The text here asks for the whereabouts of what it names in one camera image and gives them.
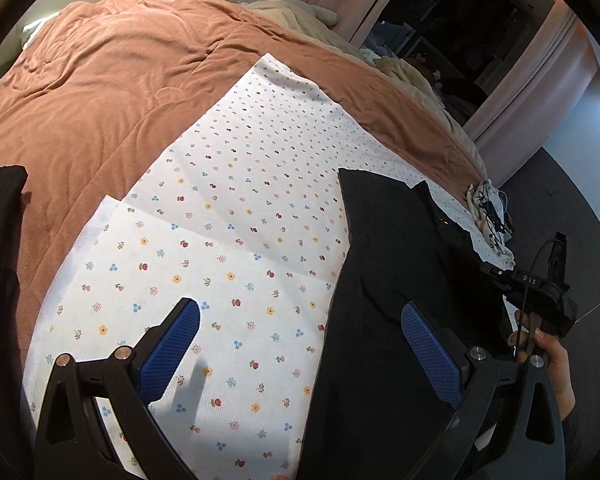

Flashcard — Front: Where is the person's right forearm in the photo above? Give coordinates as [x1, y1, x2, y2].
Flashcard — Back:
[560, 400, 600, 476]

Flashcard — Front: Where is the cream fleece blanket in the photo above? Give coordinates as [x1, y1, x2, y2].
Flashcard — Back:
[240, 0, 483, 162]

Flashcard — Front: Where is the person's right hand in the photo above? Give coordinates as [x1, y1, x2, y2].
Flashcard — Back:
[516, 330, 577, 422]

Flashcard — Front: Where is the black jacket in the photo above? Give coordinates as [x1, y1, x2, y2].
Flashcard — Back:
[297, 167, 523, 480]

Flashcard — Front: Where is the dark window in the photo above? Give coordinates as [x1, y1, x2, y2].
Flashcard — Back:
[362, 0, 556, 108]

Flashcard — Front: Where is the white floral bed sheet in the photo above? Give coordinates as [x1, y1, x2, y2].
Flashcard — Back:
[22, 55, 517, 480]

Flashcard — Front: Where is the black cloth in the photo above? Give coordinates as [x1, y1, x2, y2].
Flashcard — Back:
[0, 165, 37, 466]

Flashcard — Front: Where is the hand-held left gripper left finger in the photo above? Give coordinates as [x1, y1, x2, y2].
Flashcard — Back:
[32, 298, 201, 480]

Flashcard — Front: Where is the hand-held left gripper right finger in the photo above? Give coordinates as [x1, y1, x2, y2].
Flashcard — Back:
[401, 301, 567, 480]

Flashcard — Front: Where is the orange-brown blanket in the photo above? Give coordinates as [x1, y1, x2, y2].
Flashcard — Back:
[0, 0, 487, 356]

